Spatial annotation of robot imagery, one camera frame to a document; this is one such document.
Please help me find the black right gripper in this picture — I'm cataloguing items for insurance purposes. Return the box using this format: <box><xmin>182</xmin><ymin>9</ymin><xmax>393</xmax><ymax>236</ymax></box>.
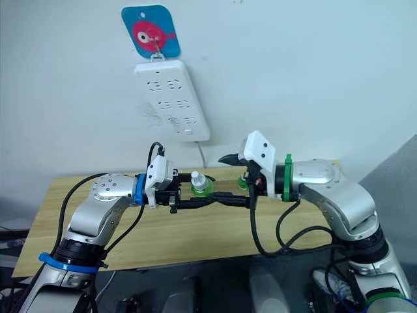
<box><xmin>212</xmin><ymin>138</ymin><xmax>272</xmax><ymax>207</ymax></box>

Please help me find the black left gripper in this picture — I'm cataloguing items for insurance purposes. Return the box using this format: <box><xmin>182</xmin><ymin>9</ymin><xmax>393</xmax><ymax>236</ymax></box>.
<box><xmin>155</xmin><ymin>168</ymin><xmax>218</xmax><ymax>215</ymax></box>

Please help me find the green repellent bottle white cap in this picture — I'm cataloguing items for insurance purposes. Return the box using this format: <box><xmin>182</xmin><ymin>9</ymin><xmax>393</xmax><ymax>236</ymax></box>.
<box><xmin>190</xmin><ymin>170</ymin><xmax>216</xmax><ymax>200</ymax></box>

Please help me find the white power strip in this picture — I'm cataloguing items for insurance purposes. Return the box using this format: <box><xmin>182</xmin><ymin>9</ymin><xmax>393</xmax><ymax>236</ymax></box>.
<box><xmin>133</xmin><ymin>53</ymin><xmax>211</xmax><ymax>142</ymax></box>

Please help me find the dark grey rounded shape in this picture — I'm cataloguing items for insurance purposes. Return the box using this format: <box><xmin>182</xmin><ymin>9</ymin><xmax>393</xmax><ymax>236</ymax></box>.
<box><xmin>248</xmin><ymin>260</ymin><xmax>291</xmax><ymax>313</ymax></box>
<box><xmin>161</xmin><ymin>276</ymin><xmax>205</xmax><ymax>313</ymax></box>

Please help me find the white mesh object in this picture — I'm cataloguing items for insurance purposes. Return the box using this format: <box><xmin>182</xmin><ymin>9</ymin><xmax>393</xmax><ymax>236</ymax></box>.
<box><xmin>311</xmin><ymin>266</ymin><xmax>361</xmax><ymax>309</ymax></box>

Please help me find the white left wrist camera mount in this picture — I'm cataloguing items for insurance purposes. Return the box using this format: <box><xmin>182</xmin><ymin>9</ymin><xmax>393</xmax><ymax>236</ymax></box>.
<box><xmin>145</xmin><ymin>155</ymin><xmax>179</xmax><ymax>210</ymax></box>

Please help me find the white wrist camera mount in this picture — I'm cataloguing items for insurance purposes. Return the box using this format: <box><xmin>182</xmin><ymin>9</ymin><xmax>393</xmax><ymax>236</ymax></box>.
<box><xmin>145</xmin><ymin>155</ymin><xmax>179</xmax><ymax>210</ymax></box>
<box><xmin>243</xmin><ymin>130</ymin><xmax>278</xmax><ymax>200</ymax></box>

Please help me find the white power strip cord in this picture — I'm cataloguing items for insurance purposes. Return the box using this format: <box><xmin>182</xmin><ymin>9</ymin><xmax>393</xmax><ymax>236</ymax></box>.
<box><xmin>194</xmin><ymin>140</ymin><xmax>207</xmax><ymax>169</ymax></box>

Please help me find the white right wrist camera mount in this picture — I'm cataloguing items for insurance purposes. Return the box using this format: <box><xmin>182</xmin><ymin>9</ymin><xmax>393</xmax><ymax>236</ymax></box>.
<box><xmin>243</xmin><ymin>130</ymin><xmax>278</xmax><ymax>200</ymax></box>

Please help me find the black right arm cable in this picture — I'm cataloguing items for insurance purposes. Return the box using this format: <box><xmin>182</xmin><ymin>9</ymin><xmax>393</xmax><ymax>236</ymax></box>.
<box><xmin>248</xmin><ymin>168</ymin><xmax>362</xmax><ymax>313</ymax></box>

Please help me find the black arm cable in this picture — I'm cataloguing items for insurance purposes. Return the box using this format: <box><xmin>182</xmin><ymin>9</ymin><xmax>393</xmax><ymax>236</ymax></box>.
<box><xmin>248</xmin><ymin>168</ymin><xmax>362</xmax><ymax>313</ymax></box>
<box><xmin>19</xmin><ymin>141</ymin><xmax>166</xmax><ymax>313</ymax></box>

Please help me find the blue wrist clamp ring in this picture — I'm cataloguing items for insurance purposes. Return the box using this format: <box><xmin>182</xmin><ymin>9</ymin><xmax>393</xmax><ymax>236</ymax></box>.
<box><xmin>132</xmin><ymin>173</ymin><xmax>148</xmax><ymax>207</ymax></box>

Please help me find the green wrist clamp ring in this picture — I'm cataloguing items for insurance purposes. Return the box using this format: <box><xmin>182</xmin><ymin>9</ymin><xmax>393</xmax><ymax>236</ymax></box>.
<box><xmin>281</xmin><ymin>153</ymin><xmax>295</xmax><ymax>202</ymax></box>

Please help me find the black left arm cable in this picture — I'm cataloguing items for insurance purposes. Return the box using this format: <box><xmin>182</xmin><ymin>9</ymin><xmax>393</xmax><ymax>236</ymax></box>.
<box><xmin>19</xmin><ymin>141</ymin><xmax>166</xmax><ymax>313</ymax></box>

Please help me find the metal wall hook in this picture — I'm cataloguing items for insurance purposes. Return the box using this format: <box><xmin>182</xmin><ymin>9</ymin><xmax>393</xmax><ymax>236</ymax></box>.
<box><xmin>150</xmin><ymin>36</ymin><xmax>165</xmax><ymax>57</ymax></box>

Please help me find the blue fish wall hook plate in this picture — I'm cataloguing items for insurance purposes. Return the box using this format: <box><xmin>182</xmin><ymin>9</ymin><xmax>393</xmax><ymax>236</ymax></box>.
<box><xmin>121</xmin><ymin>3</ymin><xmax>182</xmax><ymax>59</ymax></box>

